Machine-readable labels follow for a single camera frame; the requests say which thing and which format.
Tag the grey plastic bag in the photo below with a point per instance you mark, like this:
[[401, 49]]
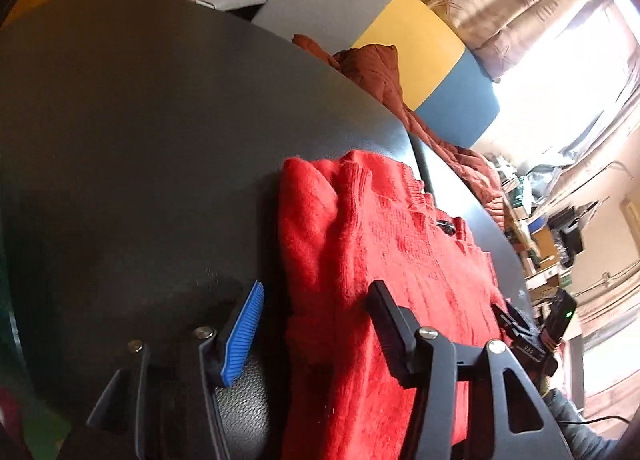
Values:
[[575, 145]]

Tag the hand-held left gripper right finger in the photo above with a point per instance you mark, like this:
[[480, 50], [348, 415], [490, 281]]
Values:
[[390, 330]]

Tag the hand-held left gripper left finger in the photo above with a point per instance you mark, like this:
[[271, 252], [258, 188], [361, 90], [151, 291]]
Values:
[[242, 335]]

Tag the grey yellow blue sofa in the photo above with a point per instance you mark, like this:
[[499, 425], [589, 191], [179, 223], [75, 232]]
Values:
[[400, 30]]

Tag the pale striped curtain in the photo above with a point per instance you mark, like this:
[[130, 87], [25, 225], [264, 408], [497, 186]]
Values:
[[605, 320]]

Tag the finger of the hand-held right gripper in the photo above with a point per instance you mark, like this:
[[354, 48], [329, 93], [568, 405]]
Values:
[[522, 317], [505, 317]]

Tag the cluttered wooden desk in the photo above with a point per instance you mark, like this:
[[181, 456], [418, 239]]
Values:
[[542, 240]]

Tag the black monitor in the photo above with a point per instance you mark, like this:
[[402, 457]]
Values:
[[567, 232]]

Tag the red knit sweater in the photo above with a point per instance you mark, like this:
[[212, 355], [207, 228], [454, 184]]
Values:
[[360, 250]]

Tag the rust quilted jacket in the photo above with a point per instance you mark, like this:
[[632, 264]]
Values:
[[375, 70]]

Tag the beige starfish print curtain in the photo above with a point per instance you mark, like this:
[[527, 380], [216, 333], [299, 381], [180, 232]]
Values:
[[525, 5]]

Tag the bright window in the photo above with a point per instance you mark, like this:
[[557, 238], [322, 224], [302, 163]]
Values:
[[565, 75]]

